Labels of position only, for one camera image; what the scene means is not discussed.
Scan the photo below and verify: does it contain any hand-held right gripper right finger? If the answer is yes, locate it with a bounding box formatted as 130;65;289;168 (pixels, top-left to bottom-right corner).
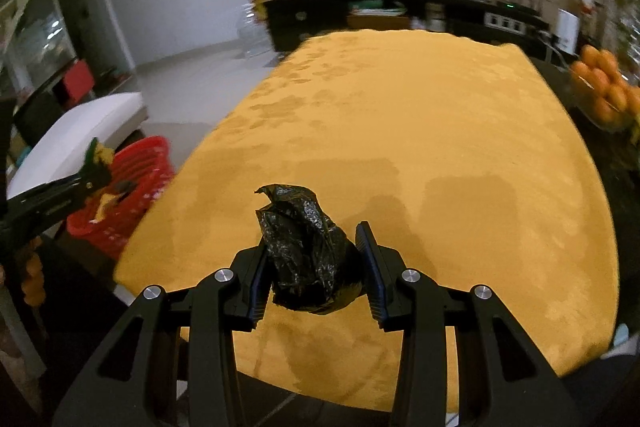
355;221;583;427

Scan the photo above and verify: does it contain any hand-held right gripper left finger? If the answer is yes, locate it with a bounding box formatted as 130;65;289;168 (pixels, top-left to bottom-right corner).
52;243;273;427

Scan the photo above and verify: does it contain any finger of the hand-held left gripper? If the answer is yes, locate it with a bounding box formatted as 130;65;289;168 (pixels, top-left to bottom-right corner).
75;168;114;202

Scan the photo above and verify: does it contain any red plastic mesh basket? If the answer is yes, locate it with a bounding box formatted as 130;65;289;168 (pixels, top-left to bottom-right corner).
66;136;176;263

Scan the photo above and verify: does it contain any black plastic bag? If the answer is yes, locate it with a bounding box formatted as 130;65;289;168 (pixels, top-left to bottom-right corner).
254;183;362;315

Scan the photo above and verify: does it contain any person's left hand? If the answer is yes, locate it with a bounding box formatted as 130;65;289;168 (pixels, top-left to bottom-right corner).
20;237;46;308

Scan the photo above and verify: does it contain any white cushioned bench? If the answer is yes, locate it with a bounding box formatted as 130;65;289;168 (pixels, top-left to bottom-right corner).
7;92;148;200

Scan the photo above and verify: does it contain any black chair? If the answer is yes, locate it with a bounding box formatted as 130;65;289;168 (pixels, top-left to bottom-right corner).
12;94;63;148

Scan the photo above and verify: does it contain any red chair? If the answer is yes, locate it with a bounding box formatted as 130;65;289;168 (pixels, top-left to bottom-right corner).
60;59;96;102

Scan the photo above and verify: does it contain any yellow table cloth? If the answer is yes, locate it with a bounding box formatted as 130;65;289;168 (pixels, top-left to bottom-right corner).
114;32;621;413

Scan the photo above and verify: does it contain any clear water jug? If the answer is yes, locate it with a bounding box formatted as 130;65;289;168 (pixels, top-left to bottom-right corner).
237;2;273;58

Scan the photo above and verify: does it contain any black television cabinet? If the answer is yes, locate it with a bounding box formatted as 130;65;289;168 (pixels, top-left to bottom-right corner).
262;0;583;55

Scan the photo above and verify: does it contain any white socket panel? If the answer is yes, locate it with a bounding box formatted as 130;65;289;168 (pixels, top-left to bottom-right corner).
486;13;525;32

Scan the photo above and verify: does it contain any pile of oranges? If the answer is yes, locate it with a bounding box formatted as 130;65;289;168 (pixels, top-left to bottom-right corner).
570;45;640;131

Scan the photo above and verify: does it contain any white wall device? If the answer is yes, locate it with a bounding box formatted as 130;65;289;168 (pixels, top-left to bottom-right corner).
557;9;581;52

